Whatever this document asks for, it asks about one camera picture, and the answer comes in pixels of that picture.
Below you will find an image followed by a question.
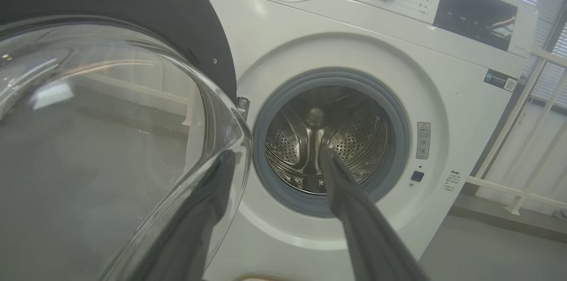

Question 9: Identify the dark QR code sticker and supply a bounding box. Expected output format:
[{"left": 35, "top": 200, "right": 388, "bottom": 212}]
[{"left": 484, "top": 69, "right": 518, "bottom": 93}]

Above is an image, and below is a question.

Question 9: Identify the small printed text sticker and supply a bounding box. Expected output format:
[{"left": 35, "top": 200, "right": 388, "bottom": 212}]
[{"left": 443, "top": 169, "right": 462, "bottom": 192}]

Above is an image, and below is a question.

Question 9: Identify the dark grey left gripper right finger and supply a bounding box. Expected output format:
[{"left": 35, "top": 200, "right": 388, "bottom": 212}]
[{"left": 319, "top": 146, "right": 430, "bottom": 281}]

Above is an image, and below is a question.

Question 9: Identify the white metal railing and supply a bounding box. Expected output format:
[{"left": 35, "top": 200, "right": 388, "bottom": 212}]
[{"left": 465, "top": 46, "right": 567, "bottom": 216}]

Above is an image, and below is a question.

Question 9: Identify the black washing machine display panel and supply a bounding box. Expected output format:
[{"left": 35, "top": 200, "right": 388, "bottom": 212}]
[{"left": 433, "top": 0, "right": 519, "bottom": 52}]

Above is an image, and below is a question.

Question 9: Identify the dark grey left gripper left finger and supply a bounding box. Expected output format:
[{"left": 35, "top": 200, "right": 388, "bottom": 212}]
[{"left": 131, "top": 152, "right": 236, "bottom": 281}]

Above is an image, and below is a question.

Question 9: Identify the black-rimmed glass washer door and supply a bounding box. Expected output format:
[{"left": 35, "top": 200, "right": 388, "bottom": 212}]
[{"left": 0, "top": 0, "right": 254, "bottom": 281}]

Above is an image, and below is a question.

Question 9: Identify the grey warning label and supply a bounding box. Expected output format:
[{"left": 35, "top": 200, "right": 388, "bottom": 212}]
[{"left": 416, "top": 121, "right": 431, "bottom": 160}]

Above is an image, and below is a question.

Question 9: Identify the steel washing machine drum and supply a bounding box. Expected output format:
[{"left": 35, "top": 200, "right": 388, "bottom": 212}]
[{"left": 265, "top": 86, "right": 390, "bottom": 195}]

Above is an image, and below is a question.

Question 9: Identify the white front-load washing machine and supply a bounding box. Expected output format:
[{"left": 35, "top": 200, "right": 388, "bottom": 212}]
[{"left": 202, "top": 0, "right": 539, "bottom": 281}]

